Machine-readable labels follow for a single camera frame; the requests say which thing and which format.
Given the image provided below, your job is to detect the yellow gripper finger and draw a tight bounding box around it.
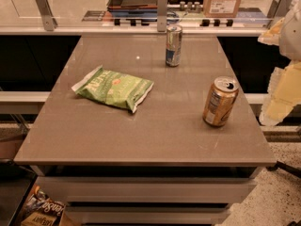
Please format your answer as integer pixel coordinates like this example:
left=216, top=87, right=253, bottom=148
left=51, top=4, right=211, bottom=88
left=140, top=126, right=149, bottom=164
left=258, top=18, right=284, bottom=46
left=260, top=61, right=301, bottom=126

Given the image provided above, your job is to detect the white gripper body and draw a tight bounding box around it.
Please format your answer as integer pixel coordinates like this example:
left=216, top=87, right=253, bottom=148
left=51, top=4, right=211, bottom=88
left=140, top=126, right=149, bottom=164
left=279, top=1, right=301, bottom=60

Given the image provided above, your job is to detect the silver blue redbull can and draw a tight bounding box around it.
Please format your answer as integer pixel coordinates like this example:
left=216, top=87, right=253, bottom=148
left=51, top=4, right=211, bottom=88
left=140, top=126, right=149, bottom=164
left=166, top=24, right=182, bottom=67

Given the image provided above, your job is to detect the gold soda can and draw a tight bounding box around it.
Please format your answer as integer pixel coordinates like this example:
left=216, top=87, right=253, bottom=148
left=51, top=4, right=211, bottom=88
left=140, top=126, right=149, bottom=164
left=202, top=76, right=239, bottom=127

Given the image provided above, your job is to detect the cardboard box with label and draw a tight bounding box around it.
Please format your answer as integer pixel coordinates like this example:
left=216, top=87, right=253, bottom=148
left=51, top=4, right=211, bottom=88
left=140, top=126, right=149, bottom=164
left=203, top=0, right=241, bottom=18

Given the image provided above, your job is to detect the green chip bag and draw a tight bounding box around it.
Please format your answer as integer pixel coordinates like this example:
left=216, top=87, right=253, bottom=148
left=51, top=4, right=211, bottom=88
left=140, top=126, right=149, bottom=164
left=71, top=66, right=153, bottom=113

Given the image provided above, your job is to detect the grey drawer cabinet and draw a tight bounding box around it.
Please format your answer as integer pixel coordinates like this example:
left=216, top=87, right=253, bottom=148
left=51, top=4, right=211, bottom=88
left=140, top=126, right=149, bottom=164
left=34, top=165, right=262, bottom=226

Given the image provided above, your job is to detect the magazine stack on floor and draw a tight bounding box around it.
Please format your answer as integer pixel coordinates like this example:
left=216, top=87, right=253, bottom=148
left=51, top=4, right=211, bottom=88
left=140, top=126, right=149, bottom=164
left=13, top=185, right=78, bottom=226

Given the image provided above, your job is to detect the right metal bracket post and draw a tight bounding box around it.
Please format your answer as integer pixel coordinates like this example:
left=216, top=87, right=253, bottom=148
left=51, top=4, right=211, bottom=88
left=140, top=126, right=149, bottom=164
left=267, top=0, right=298, bottom=27

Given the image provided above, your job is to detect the metal bracket post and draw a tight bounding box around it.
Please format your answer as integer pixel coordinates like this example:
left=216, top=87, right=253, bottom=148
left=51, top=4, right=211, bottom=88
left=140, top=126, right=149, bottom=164
left=267, top=0, right=298, bottom=27
left=157, top=0, right=167, bottom=32
left=35, top=0, right=57, bottom=31

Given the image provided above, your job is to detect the black cable on floor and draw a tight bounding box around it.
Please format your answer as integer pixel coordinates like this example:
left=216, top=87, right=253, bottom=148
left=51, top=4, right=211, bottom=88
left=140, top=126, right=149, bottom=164
left=266, top=160, right=301, bottom=179

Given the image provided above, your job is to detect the middle metal bracket post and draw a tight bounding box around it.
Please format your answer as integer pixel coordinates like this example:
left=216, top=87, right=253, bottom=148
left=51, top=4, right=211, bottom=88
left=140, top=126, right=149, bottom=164
left=157, top=0, right=167, bottom=32

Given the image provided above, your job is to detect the left metal bracket post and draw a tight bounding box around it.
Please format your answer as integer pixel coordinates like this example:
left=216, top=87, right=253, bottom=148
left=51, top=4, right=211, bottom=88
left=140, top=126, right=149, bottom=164
left=35, top=0, right=57, bottom=31

